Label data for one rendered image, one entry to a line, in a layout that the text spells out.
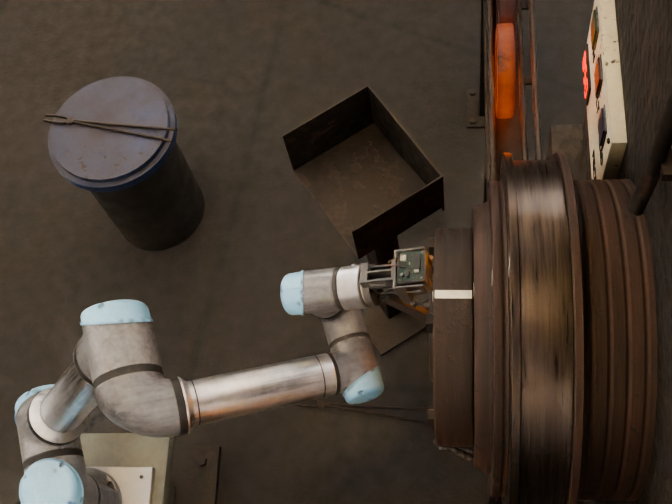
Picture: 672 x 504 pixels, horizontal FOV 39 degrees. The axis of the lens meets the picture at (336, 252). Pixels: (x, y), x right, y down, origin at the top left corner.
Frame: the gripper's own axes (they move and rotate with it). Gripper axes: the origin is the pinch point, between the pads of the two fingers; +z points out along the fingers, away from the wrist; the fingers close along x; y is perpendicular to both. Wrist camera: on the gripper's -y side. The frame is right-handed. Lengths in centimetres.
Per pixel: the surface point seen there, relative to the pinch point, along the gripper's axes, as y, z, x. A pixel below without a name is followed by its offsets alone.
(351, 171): -16, -32, 35
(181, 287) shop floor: -60, -99, 36
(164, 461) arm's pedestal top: -35, -80, -19
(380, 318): -74, -46, 27
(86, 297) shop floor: -53, -124, 33
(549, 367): 44, 17, -32
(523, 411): 42, 14, -36
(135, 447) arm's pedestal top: -33, -87, -16
